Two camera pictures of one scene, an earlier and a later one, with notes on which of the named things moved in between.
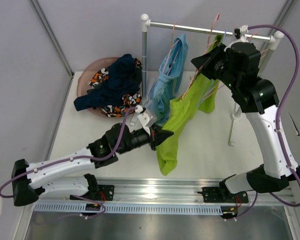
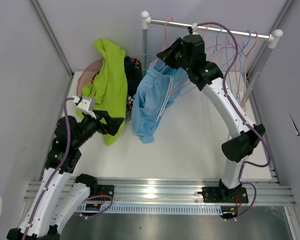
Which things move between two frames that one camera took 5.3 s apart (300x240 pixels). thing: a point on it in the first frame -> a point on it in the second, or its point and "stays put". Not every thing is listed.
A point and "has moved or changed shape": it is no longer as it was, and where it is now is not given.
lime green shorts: [201, 93] -> [110, 85]
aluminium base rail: [180, 189] stays put
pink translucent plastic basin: [83, 84] stays put
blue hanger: [213, 82] -> [216, 47]
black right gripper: [201, 62] -> [166, 56]
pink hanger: [263, 52] has moved or changed shape
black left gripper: [157, 135] -> [113, 123]
